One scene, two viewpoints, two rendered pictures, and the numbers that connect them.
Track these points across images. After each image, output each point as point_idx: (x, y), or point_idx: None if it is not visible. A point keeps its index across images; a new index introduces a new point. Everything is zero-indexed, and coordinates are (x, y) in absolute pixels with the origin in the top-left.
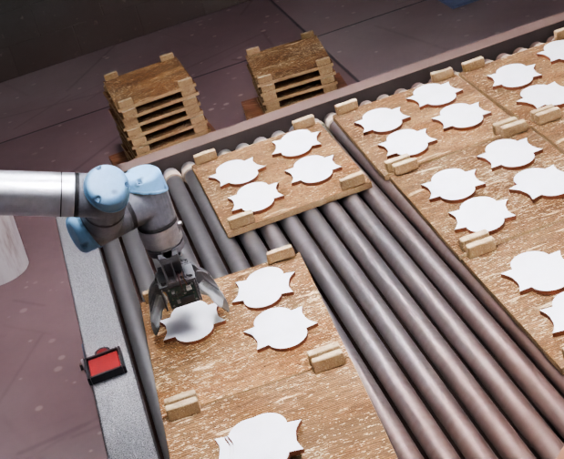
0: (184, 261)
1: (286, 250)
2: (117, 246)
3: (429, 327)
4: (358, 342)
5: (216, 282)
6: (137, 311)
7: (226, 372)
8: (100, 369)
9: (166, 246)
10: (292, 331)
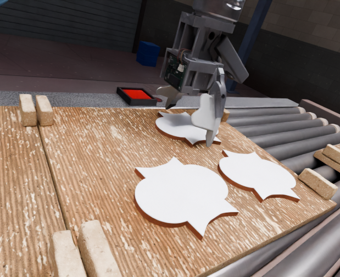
0: (217, 62)
1: (325, 186)
2: (267, 112)
3: None
4: None
5: (250, 143)
6: None
7: (100, 146)
8: (129, 92)
9: (199, 4)
10: (177, 203)
